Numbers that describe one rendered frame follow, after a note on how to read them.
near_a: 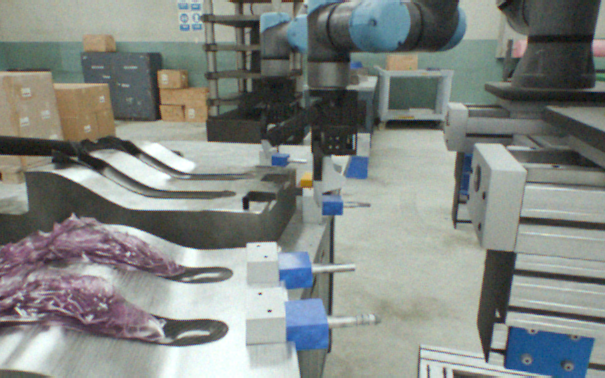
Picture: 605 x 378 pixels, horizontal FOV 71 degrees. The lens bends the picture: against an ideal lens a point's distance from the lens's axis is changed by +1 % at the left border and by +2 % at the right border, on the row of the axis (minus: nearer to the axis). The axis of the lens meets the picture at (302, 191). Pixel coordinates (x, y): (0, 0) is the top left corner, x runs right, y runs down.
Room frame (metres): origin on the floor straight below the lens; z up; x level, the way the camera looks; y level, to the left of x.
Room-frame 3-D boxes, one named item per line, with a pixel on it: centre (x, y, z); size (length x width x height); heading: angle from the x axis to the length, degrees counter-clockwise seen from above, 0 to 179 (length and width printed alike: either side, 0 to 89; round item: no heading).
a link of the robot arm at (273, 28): (1.14, 0.07, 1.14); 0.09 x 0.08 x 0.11; 81
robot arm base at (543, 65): (0.91, -0.52, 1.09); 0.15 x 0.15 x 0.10
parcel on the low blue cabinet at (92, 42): (7.51, 3.39, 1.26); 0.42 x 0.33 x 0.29; 79
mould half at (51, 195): (0.74, 0.28, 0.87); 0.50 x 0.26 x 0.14; 79
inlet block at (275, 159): (1.13, 0.05, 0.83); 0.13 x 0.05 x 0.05; 72
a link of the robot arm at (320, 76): (0.77, -0.05, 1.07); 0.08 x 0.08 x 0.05
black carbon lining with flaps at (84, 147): (0.72, 0.27, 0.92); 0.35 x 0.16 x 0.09; 79
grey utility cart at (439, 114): (6.51, -1.62, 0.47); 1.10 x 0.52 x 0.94; 87
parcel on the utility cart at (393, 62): (6.55, -1.46, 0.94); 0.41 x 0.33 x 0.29; 87
